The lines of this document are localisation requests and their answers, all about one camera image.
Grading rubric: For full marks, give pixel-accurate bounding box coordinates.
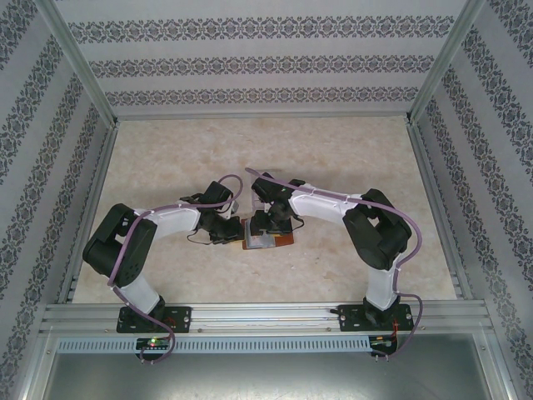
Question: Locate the brown leather card holder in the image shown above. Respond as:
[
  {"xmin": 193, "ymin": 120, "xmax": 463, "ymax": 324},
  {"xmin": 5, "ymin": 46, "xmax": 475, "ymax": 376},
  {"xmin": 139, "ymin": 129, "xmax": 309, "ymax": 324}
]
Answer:
[{"xmin": 242, "ymin": 218, "xmax": 297, "ymax": 252}]

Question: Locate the circuit board with green light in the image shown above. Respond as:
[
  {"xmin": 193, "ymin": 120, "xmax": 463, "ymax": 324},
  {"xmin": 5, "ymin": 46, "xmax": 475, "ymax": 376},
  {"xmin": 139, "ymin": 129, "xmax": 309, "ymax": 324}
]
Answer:
[{"xmin": 136, "ymin": 337, "xmax": 171, "ymax": 350}]

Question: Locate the grey metal sheet panel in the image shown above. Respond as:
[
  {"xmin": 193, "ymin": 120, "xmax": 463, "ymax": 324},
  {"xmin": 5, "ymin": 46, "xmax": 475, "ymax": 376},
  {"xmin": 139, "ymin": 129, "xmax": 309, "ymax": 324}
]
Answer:
[{"xmin": 41, "ymin": 352, "xmax": 513, "ymax": 400}]

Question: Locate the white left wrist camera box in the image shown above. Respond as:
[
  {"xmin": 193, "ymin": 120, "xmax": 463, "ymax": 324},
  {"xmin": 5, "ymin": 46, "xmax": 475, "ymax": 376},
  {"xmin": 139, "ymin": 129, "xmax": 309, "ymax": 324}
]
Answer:
[{"xmin": 222, "ymin": 198, "xmax": 242, "ymax": 221}]

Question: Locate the thin black left gripper cable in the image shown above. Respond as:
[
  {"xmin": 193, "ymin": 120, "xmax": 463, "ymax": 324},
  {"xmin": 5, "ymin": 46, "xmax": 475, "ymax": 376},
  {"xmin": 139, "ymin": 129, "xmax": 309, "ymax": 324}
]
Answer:
[{"xmin": 185, "ymin": 231, "xmax": 214, "ymax": 246}]

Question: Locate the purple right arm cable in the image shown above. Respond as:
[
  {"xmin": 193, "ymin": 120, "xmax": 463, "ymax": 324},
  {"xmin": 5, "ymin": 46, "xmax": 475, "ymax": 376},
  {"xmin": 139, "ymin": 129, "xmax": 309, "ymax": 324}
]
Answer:
[{"xmin": 244, "ymin": 167, "xmax": 426, "ymax": 362}]

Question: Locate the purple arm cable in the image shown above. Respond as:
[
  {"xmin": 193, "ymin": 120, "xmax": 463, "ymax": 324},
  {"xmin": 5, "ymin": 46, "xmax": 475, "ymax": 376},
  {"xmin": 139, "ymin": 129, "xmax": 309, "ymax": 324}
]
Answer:
[
  {"xmin": 108, "ymin": 173, "xmax": 247, "ymax": 363},
  {"xmin": 244, "ymin": 167, "xmax": 426, "ymax": 362}
]

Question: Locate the aluminium mounting rail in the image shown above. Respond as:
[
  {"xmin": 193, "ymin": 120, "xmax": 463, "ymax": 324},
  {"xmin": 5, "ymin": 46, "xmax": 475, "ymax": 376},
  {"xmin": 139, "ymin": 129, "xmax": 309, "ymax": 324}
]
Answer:
[{"xmin": 39, "ymin": 302, "xmax": 488, "ymax": 334}]

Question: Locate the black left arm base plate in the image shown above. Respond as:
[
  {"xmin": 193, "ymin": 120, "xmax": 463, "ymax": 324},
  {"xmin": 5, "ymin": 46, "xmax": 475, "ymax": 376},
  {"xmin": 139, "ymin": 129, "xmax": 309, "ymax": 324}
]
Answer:
[{"xmin": 116, "ymin": 306, "xmax": 193, "ymax": 334}]

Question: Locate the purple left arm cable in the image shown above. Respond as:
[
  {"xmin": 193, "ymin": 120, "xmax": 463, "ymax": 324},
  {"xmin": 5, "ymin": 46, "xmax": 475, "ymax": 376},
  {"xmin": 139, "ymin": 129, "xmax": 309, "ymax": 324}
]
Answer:
[{"xmin": 108, "ymin": 173, "xmax": 247, "ymax": 363}]

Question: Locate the grey slotted cable duct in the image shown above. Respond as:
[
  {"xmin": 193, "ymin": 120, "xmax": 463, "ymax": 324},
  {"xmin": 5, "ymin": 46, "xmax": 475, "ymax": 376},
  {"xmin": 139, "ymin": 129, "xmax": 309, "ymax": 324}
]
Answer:
[{"xmin": 56, "ymin": 335, "xmax": 371, "ymax": 353}]

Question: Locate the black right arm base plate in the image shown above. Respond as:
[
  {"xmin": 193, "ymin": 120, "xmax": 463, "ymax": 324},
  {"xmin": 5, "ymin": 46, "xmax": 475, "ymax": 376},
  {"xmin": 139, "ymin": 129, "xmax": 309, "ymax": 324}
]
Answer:
[{"xmin": 337, "ymin": 303, "xmax": 416, "ymax": 333}]

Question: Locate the aluminium side rail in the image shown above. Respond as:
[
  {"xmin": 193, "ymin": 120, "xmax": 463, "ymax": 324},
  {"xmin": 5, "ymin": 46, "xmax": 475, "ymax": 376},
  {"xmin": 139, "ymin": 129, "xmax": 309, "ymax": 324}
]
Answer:
[
  {"xmin": 57, "ymin": 124, "xmax": 120, "ymax": 303},
  {"xmin": 406, "ymin": 124, "xmax": 474, "ymax": 300}
]

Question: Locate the aluminium frame post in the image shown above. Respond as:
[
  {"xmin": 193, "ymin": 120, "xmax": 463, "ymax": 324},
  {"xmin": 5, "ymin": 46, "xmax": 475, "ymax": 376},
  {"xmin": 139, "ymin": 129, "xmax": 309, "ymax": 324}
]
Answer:
[
  {"xmin": 35, "ymin": 0, "xmax": 122, "ymax": 128},
  {"xmin": 403, "ymin": 0, "xmax": 488, "ymax": 126}
]

